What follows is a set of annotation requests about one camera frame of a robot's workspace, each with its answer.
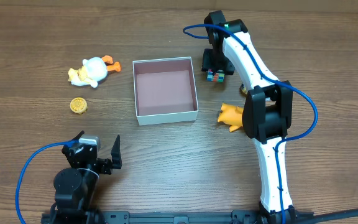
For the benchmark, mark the orange plush dog toy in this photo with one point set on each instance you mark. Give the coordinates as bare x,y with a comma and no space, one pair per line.
231,115

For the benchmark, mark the white plush duck toy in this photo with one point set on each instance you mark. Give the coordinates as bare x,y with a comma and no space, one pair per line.
93,70

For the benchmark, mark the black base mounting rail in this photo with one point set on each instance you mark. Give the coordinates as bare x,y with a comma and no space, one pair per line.
236,216

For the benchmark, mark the yellow grey face ball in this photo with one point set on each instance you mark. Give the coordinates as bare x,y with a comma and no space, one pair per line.
243,89

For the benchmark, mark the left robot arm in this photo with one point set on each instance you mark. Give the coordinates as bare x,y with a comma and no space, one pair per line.
75,186

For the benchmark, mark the multicoloured puzzle cube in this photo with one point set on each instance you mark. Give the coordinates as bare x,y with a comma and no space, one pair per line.
215,76

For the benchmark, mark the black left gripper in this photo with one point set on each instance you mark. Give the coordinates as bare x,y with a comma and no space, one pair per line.
103,165

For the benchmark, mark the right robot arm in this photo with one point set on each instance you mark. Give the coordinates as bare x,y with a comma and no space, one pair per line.
266,115

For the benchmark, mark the white cardboard box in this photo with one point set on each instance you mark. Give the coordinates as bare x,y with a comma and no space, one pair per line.
164,90

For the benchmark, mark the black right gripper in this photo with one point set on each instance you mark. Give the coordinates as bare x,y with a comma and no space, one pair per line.
214,66

